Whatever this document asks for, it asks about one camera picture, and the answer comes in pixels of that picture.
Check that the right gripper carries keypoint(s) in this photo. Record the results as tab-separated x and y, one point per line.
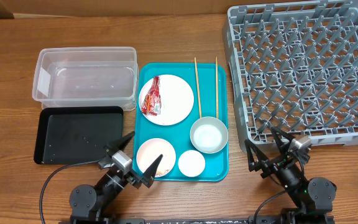
263	159

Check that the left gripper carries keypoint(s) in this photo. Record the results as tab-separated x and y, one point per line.
148	175

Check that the white cup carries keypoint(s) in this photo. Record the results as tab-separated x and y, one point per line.
191	163

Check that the red snack wrapper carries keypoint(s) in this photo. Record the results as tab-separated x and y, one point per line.
152	101

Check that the rice leftovers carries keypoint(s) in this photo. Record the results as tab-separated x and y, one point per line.
165	166

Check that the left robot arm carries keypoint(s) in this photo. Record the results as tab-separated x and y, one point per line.
90	202

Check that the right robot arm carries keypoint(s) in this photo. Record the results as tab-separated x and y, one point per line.
313	197

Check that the grey dishwasher rack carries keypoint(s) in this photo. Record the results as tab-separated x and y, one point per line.
294	66

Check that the grey bowl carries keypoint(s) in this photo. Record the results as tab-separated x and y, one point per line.
209	135

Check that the large pink plate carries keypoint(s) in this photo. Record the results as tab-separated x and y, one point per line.
176	100

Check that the teal plastic serving tray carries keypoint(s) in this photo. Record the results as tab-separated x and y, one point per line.
178	135

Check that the black tray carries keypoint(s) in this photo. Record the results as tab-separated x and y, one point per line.
71	135

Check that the left wooden chopstick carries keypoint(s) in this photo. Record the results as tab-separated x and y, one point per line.
198	88

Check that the wooden chopstick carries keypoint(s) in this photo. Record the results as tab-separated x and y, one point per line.
217	87
198	88

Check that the right wooden chopstick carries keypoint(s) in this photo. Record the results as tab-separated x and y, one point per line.
217	87

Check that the clear plastic bin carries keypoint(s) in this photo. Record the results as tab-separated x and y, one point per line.
86	76

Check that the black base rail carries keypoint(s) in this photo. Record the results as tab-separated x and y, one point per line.
197	221

